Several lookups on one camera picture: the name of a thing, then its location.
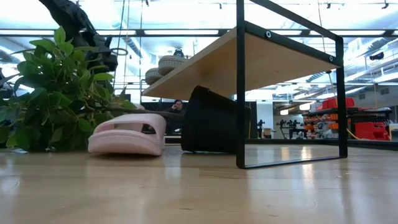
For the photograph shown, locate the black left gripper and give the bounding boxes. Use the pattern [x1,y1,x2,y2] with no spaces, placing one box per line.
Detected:
[82,30,119,74]

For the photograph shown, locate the grey slide sandal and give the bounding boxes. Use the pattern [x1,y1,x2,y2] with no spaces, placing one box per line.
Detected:
[144,67,164,86]
[157,55,188,77]

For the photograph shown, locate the artificial green leafy plant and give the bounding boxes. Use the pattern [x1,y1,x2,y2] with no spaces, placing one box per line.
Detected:
[0,26,184,153]

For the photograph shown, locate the person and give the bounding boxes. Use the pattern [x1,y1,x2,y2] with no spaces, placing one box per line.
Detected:
[166,99,187,114]

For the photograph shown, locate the black plant pot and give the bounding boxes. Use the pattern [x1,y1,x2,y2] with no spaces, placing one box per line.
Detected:
[180,85,252,155]

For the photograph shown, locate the black background robot rig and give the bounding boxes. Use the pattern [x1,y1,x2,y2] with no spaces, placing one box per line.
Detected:
[256,119,304,140]

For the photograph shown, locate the red storage bin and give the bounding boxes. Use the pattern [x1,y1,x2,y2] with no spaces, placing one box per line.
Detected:
[322,98,355,110]

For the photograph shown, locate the black workshop rack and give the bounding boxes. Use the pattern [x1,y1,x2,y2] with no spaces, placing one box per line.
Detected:
[303,106,393,141]

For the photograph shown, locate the red plastic crate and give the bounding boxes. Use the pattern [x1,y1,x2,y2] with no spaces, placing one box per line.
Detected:
[354,121,391,141]

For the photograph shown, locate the wooden shelf with black frame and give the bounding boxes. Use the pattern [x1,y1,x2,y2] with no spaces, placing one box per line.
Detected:
[142,0,348,170]

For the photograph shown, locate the yellow cable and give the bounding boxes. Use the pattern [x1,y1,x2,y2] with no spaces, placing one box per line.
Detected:
[346,128,363,141]

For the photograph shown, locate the black aluminium table frame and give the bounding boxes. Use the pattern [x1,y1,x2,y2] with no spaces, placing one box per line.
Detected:
[164,135,398,152]

